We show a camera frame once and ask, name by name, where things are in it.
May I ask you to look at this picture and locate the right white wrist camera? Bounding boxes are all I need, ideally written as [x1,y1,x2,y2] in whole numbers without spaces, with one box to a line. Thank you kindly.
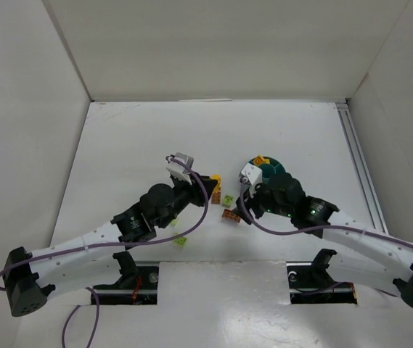
[239,162,263,196]

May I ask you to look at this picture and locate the brown 2x4 lego plate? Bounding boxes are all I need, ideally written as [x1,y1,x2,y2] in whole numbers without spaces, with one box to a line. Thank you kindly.
[211,191,221,204]

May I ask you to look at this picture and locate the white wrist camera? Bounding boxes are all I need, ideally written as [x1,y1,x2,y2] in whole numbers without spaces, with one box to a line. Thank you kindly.
[165,152,194,184]
[239,162,263,196]

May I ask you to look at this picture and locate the aluminium rail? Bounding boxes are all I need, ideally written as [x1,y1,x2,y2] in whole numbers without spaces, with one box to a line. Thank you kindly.
[335,101,389,235]

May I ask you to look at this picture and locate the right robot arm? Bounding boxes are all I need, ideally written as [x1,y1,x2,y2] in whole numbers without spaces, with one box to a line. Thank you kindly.
[237,170,413,308]

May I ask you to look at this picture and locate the teal divided round container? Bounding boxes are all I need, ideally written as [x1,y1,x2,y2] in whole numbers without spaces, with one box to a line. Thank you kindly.
[248,156,286,183]

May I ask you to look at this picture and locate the brown lego brick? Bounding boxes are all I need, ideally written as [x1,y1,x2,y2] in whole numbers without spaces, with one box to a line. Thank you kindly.
[221,209,241,223]

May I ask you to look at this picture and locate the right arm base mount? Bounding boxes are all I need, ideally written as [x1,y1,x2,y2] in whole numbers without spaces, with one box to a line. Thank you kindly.
[287,249,357,305]

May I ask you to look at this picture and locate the green 2x4 lego brick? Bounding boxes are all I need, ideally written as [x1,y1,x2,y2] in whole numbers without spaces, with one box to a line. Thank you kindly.
[171,236,188,249]

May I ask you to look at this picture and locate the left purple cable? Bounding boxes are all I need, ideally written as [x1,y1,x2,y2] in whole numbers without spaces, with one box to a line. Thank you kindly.
[0,154,210,348]

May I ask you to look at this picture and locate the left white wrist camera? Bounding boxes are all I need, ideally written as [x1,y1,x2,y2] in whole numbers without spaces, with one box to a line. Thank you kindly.
[165,152,194,184]

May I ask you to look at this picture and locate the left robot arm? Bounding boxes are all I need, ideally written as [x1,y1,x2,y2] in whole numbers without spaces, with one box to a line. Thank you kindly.
[0,173,218,318]

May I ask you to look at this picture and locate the yellow black striped lego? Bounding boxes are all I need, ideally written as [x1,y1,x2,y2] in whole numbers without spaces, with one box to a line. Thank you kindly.
[210,174,221,191]

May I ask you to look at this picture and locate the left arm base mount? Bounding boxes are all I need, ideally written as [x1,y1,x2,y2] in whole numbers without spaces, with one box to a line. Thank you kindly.
[93,251,160,306]

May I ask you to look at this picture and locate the green 2x2 lego near finger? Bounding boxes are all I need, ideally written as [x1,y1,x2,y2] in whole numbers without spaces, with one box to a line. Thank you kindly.
[222,194,235,209]

